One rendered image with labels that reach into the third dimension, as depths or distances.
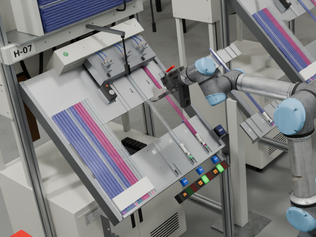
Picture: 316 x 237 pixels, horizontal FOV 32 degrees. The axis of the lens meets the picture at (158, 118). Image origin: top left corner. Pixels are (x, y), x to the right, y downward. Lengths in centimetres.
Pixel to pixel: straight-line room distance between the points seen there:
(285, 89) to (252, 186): 155
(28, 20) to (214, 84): 79
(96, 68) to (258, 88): 73
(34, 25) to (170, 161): 83
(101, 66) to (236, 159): 96
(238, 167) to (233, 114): 32
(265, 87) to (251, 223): 128
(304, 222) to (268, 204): 130
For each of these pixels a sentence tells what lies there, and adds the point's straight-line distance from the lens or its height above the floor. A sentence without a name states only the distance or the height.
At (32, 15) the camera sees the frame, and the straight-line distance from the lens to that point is 231.
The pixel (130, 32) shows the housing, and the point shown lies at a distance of 265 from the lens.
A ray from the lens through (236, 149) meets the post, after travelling 299.
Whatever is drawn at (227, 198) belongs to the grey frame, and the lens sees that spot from 284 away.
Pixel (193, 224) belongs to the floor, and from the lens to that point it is 334.
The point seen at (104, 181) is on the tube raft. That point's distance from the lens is 229.
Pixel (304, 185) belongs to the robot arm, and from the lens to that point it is 212.
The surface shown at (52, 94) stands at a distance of 241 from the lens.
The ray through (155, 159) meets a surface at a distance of 244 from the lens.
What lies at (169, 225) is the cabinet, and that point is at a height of 18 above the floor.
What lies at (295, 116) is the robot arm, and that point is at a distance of 196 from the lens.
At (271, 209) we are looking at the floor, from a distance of 343.
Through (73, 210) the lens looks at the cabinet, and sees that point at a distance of 254.
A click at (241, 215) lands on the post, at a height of 9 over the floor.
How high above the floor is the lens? 207
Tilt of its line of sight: 27 degrees down
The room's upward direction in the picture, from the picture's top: 7 degrees counter-clockwise
